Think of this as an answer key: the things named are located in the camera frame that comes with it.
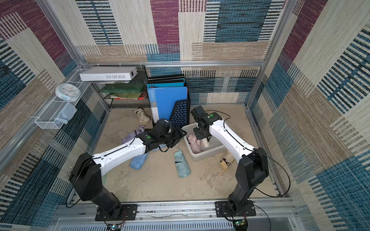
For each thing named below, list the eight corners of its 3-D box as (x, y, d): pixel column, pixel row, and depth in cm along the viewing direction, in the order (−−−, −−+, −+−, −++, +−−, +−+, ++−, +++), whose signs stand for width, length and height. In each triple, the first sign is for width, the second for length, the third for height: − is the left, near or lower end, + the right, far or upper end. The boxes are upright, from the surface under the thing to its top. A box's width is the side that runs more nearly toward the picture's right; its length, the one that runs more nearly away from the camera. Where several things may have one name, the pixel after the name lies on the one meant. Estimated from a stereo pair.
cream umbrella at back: (142, 127, 109) (140, 122, 105) (134, 113, 119) (132, 108, 114) (151, 123, 112) (149, 118, 107) (142, 109, 121) (141, 104, 116)
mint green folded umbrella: (179, 179, 85) (179, 177, 83) (172, 155, 95) (171, 153, 93) (190, 174, 87) (191, 173, 85) (182, 151, 96) (182, 149, 94)
